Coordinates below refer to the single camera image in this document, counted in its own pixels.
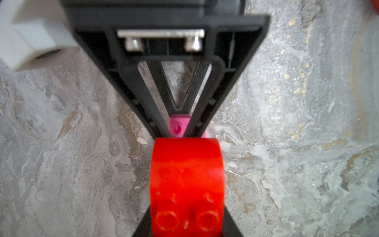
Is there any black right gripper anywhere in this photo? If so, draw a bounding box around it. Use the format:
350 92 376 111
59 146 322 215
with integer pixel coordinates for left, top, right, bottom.
61 1 270 139

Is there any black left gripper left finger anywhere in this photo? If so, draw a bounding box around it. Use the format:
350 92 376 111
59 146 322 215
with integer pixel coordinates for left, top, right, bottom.
132 206 153 237

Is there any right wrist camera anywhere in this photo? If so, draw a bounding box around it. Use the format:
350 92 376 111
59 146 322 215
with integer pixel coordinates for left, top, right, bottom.
1 0 80 71

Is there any red curved lego brick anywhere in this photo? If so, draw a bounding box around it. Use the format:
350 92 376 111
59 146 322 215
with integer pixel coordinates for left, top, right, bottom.
150 138 226 237
370 0 379 15

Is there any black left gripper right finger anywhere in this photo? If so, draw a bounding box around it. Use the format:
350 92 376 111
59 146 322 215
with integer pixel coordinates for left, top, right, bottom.
223 206 243 237

